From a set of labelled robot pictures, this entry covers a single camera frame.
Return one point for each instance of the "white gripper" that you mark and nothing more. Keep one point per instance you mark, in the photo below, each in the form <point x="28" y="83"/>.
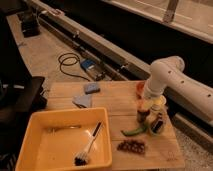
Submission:
<point x="148" y="100"/>

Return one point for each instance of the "orange apple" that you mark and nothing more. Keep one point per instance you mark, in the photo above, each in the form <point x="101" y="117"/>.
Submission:
<point x="144" y="108"/>

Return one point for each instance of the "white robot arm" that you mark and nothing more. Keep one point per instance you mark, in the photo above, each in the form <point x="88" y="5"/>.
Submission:
<point x="168" y="72"/>

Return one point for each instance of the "small metal cup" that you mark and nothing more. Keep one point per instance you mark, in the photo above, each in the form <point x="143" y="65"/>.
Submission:
<point x="141" y="115"/>

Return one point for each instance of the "clear bottle with yellow cap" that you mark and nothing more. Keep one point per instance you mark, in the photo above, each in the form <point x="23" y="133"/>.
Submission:
<point x="158" y="116"/>

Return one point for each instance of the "orange bowl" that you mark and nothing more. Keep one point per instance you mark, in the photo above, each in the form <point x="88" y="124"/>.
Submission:
<point x="139" y="89"/>

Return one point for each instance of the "green pepper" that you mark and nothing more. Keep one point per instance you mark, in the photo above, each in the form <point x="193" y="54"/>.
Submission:
<point x="134" y="132"/>

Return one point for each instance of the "bunch of dark grapes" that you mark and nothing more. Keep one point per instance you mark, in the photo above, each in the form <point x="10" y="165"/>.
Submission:
<point x="132" y="146"/>

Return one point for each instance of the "blue sponge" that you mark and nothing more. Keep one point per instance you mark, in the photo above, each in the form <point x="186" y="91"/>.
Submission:
<point x="91" y="88"/>

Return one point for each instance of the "blue folded cloth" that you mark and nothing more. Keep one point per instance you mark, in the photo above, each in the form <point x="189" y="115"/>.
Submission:
<point x="83" y="101"/>

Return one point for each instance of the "blue box on floor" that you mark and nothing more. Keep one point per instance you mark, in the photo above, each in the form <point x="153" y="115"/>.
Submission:
<point x="86" y="64"/>

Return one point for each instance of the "dish brush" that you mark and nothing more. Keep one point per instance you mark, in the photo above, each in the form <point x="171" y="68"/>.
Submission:
<point x="82" y="157"/>

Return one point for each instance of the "yellow plastic tub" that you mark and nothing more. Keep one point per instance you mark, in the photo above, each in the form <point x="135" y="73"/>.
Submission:
<point x="53" y="138"/>

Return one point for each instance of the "black chair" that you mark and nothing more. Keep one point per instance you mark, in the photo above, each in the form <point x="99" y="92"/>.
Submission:
<point x="16" y="107"/>

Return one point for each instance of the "black device on floor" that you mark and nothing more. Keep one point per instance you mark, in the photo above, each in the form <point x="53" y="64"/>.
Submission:
<point x="29" y="27"/>

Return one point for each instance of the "metal rail beam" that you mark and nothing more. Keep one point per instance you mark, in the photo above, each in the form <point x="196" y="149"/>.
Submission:
<point x="125" y="39"/>

